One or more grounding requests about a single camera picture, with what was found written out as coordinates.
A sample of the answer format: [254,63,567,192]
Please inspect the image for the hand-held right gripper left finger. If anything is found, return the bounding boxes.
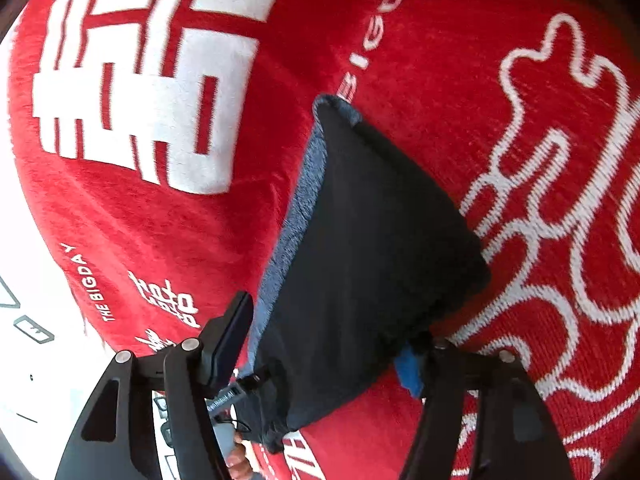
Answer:
[54,291,255,480]

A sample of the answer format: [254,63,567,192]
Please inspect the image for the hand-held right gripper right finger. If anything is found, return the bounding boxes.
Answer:
[396,332,577,480]

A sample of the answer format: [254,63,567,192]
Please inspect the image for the dark pants with fleece lining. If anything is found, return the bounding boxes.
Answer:
[247,92,493,454]

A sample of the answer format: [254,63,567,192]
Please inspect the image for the person's left hand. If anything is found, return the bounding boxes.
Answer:
[226,432,255,480]

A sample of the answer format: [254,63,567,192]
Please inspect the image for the red printed blanket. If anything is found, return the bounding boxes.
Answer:
[0,0,640,480]

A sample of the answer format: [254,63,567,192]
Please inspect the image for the white printed sheet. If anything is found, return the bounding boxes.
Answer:
[0,240,175,480]

